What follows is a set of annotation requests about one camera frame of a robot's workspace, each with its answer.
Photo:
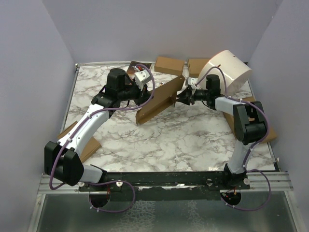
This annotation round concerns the white cylindrical drum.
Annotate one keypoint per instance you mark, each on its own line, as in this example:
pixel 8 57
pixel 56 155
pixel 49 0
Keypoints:
pixel 232 72

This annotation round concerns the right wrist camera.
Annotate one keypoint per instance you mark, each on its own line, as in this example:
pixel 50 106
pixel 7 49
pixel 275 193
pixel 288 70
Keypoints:
pixel 191 82

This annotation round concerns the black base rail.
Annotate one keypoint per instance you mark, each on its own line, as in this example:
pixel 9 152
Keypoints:
pixel 166 186

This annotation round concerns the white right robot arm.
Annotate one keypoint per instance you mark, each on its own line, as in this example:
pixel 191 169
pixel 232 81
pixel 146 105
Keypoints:
pixel 236 168

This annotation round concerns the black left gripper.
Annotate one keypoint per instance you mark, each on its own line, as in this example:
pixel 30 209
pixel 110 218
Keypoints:
pixel 144 96

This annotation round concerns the Three Days To See book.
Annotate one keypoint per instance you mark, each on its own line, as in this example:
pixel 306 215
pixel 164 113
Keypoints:
pixel 134 67

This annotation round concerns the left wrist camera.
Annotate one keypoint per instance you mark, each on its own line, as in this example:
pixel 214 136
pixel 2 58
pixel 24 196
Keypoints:
pixel 141 78

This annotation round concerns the cardboard box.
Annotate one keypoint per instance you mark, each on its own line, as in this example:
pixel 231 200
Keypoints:
pixel 169 66
pixel 164 97
pixel 90 148
pixel 247 129
pixel 195 66

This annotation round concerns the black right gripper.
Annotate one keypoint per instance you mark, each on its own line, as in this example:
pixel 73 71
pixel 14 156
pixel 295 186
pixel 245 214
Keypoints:
pixel 185 97

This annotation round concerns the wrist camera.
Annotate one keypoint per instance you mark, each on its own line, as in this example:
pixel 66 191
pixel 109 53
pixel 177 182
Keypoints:
pixel 191 82
pixel 141 78

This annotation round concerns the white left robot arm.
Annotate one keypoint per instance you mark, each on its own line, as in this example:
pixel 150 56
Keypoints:
pixel 62 159

